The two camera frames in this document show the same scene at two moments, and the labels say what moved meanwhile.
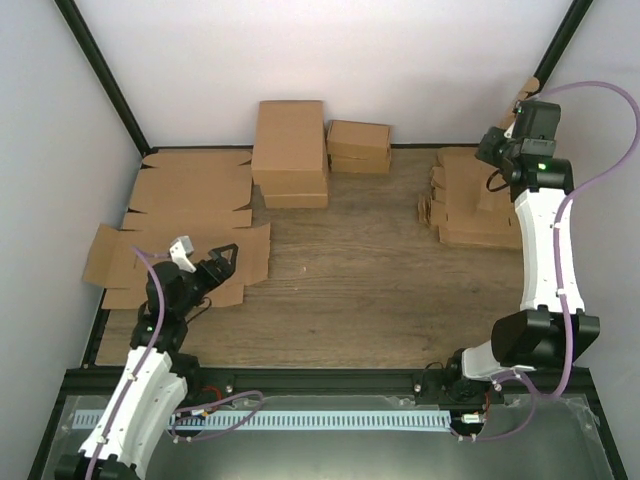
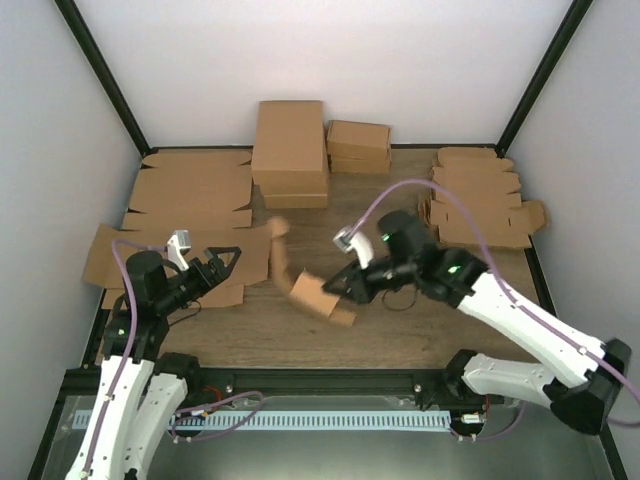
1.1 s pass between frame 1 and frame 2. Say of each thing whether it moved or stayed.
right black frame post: stayed
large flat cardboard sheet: stayed
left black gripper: stayed
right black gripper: moved
